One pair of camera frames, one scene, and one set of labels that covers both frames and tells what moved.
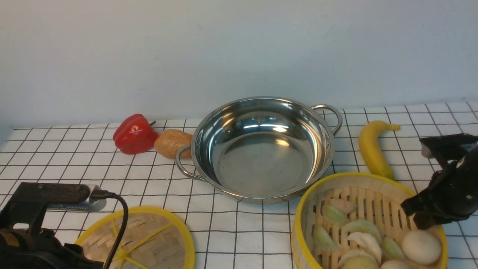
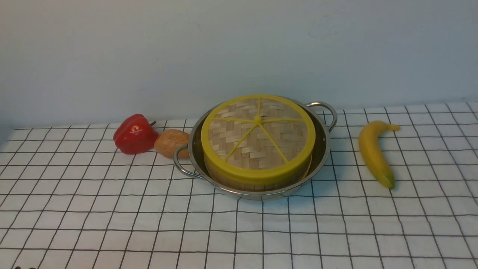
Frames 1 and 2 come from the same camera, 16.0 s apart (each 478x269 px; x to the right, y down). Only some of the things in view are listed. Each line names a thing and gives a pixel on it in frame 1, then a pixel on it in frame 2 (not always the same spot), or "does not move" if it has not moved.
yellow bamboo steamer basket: (355, 220) -> (245, 188)
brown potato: (168, 142) does not move
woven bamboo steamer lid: (157, 238) -> (258, 140)
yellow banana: (369, 133) does not move
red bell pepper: (134, 134) does not move
